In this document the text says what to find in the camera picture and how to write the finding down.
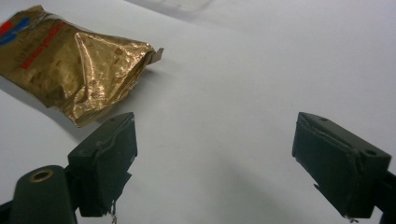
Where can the gold foil snack packet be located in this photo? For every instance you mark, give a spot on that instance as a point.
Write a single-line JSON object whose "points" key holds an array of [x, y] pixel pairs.
{"points": [[67, 63]]}

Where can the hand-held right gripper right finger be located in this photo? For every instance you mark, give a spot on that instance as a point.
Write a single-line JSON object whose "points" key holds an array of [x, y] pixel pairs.
{"points": [[336, 165]]}

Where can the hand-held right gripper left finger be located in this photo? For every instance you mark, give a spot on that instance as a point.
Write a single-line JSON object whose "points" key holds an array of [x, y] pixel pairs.
{"points": [[102, 161]]}

